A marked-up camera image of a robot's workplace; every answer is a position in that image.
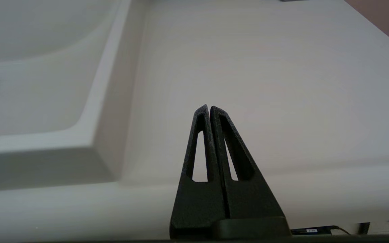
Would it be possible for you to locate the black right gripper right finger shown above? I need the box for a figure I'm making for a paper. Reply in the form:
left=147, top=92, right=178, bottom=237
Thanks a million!
left=210, top=106, right=286, bottom=220

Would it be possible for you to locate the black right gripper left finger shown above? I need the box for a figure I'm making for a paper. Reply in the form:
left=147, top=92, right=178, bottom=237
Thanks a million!
left=169, top=105, right=230, bottom=240

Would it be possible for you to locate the white ceramic sink basin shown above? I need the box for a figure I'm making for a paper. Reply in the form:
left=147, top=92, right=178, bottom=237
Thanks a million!
left=0, top=0, right=148, bottom=193

